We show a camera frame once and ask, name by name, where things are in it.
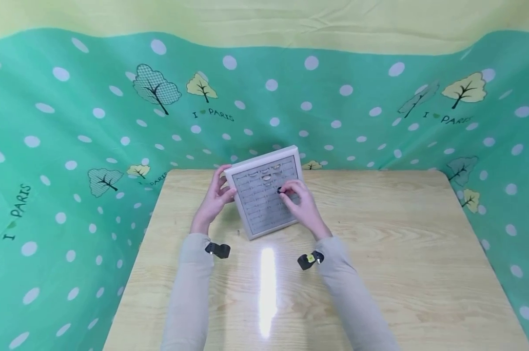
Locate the person's right hand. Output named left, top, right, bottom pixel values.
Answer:
left=277, top=179, right=333, bottom=241

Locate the person's left hand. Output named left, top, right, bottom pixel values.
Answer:
left=190, top=164, right=238, bottom=236

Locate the grey ring display tray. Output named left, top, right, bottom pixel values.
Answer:
left=223, top=145, right=312, bottom=241

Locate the person's right forearm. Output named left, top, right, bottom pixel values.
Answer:
left=314, top=236, right=402, bottom=351

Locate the person's left forearm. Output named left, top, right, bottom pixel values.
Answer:
left=160, top=233, right=216, bottom=351

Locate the black wrist band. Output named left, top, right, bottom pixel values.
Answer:
left=296, top=250, right=326, bottom=271
left=204, top=242, right=232, bottom=259

